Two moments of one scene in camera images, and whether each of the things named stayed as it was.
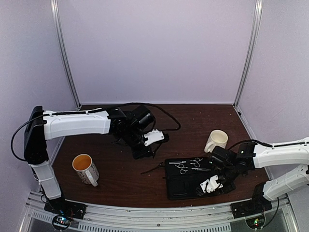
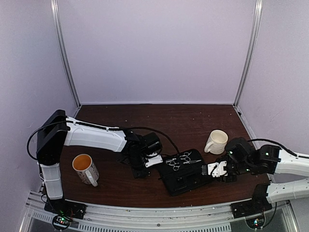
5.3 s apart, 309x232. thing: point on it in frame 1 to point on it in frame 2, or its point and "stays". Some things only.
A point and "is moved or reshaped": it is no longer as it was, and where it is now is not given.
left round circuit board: [62, 222] stays
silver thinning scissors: [195, 162] is moved or reshaped
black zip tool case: [184, 175] is moved or reshaped
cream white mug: [217, 137] stays
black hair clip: [201, 169] to [194, 161]
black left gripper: [137, 155] to [138, 174]
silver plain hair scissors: [181, 166] to [171, 162]
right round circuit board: [256, 223] stays
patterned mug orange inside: [85, 168] stays
